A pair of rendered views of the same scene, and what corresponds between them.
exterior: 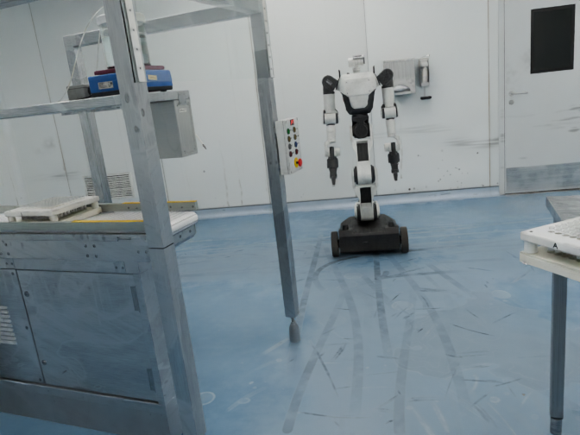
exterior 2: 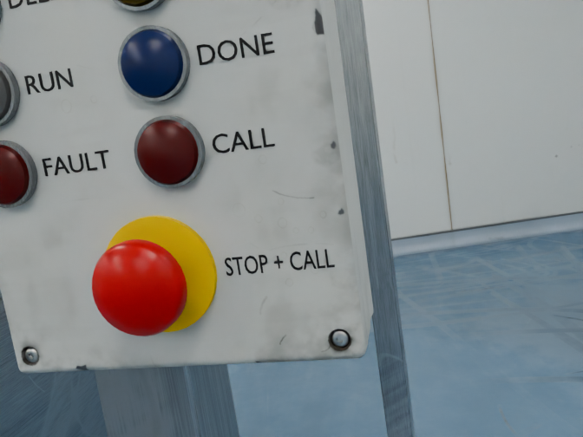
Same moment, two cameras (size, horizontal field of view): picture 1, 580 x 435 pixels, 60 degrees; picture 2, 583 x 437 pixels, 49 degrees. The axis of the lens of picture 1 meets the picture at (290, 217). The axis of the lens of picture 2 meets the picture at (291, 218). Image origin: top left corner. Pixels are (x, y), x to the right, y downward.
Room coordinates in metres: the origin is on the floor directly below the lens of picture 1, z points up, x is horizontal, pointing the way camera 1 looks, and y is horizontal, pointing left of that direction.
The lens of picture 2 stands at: (2.47, -0.34, 1.01)
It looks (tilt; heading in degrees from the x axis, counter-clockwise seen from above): 10 degrees down; 82
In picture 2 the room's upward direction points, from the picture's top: 8 degrees counter-clockwise
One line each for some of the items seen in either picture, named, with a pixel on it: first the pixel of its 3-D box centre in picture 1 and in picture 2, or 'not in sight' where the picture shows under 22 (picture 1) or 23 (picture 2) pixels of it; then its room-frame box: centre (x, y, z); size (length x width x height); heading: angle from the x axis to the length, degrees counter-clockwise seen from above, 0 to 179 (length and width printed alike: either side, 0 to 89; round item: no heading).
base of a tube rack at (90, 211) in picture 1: (55, 217); not in sight; (1.93, 0.92, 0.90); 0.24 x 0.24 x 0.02; 67
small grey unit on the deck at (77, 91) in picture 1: (85, 92); not in sight; (1.89, 0.69, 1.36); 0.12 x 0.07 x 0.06; 67
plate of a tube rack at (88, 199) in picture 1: (53, 205); not in sight; (1.93, 0.92, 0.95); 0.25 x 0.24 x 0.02; 157
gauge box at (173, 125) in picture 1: (160, 129); not in sight; (1.86, 0.43, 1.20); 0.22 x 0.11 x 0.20; 67
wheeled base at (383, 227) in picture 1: (367, 222); not in sight; (3.92, -0.63, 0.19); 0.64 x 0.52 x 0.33; 171
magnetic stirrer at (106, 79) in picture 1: (133, 81); not in sight; (1.79, 0.48, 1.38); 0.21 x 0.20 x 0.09; 157
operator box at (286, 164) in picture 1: (288, 145); (154, 77); (2.46, -0.03, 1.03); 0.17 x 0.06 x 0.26; 157
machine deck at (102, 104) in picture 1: (85, 106); not in sight; (1.81, 0.67, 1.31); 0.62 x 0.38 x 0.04; 67
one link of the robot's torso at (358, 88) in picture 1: (357, 91); not in sight; (3.94, -0.63, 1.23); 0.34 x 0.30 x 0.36; 81
